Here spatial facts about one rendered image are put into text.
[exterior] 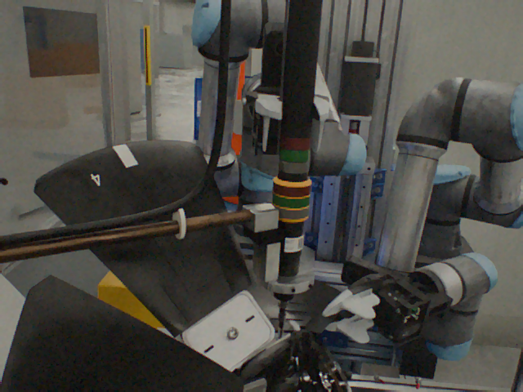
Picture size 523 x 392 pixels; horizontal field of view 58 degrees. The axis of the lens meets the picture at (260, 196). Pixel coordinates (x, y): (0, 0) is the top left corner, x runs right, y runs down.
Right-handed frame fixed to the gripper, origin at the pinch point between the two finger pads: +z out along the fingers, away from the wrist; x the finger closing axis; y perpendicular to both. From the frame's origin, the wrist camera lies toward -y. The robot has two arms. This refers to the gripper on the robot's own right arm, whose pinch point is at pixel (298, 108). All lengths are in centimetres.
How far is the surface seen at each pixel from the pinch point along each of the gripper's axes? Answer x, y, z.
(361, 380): -25, 63, -35
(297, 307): -4.2, 30.3, -11.1
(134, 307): 24, 46, -38
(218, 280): 7.9, 19.4, 0.8
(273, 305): -0.6, 30.4, -11.8
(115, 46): 105, 2, -467
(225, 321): 7.1, 23.1, 3.3
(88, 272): 52, 76, -112
